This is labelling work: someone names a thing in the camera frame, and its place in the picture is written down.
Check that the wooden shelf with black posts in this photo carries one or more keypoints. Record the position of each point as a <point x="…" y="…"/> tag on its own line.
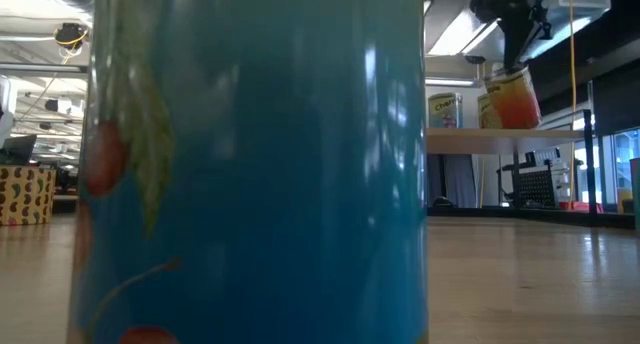
<point x="500" y="140"/>

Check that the dark monitor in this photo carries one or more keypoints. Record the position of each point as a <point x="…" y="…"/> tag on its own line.
<point x="20" y="149"/>

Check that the yellow bin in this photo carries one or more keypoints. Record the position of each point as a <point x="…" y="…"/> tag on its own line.
<point x="625" y="196"/>

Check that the black pegboard cart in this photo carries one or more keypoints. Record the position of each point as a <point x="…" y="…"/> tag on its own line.
<point x="537" y="189"/>

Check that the grey curtain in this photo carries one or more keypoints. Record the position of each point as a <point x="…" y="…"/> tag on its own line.
<point x="455" y="181"/>

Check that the orange gradient can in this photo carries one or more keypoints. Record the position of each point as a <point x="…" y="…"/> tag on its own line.
<point x="515" y="104"/>

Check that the red object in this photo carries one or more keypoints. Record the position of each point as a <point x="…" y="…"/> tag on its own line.
<point x="580" y="206"/>

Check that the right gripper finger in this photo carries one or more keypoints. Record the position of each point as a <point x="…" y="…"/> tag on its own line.
<point x="516" y="46"/>
<point x="544" y="28"/>

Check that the black aluminium table frame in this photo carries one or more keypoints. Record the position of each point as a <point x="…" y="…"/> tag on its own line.
<point x="500" y="212"/>

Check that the yellow patterned box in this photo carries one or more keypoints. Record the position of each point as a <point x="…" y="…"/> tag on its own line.
<point x="25" y="196"/>

